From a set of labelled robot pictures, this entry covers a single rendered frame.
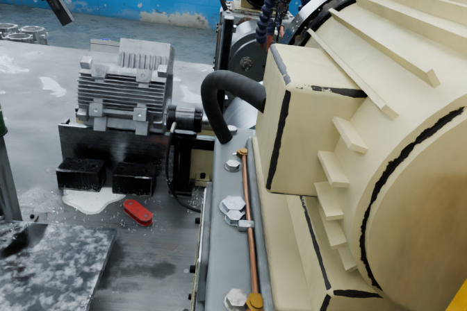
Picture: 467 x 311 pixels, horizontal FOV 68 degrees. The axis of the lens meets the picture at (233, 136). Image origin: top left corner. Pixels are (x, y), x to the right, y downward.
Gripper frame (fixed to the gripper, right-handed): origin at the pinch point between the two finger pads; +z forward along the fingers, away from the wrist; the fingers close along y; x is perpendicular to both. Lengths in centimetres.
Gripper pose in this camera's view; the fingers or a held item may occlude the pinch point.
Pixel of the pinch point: (60, 10)
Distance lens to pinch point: 101.0
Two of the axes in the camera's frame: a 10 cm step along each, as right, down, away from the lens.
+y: 0.0, -4.9, 8.7
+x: -9.2, 3.4, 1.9
